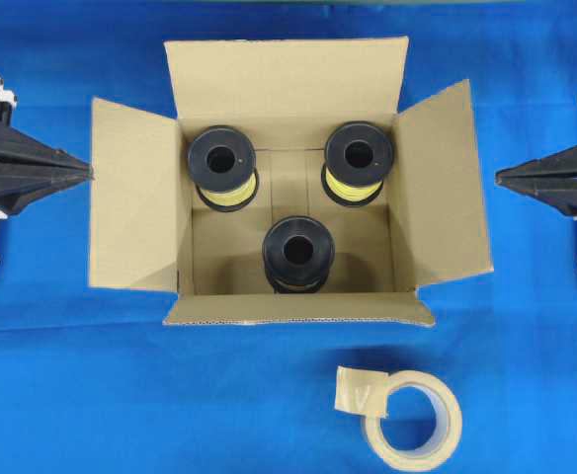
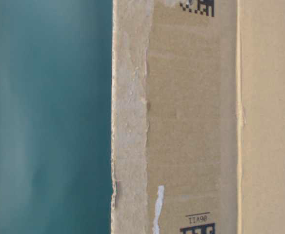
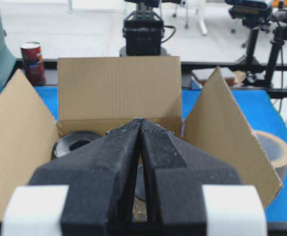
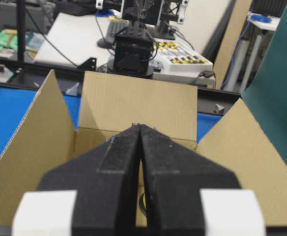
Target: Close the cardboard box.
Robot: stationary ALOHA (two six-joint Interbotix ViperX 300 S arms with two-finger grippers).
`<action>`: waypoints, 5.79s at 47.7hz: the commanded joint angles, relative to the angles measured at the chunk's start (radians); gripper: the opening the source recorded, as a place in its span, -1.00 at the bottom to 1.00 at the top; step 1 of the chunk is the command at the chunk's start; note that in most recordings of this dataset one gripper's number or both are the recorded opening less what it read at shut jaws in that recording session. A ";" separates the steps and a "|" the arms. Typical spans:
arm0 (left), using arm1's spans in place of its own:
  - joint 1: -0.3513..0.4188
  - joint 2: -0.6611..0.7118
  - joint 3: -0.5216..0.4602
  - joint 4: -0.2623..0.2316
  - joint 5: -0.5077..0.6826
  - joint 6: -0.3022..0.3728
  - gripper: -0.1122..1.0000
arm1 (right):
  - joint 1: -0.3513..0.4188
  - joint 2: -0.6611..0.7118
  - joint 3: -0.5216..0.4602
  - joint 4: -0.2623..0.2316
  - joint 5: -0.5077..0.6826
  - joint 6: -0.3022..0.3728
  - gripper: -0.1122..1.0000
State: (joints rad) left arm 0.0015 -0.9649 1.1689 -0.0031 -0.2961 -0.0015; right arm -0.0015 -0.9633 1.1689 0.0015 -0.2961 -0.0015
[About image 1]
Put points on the beige packing tape roll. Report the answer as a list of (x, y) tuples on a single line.
[(410, 419)]

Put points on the brown cardboard box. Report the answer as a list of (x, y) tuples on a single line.
[(149, 230)]

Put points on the black spool front centre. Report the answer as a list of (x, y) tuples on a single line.
[(298, 253)]

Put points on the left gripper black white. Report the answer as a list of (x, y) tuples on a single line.
[(49, 170)]

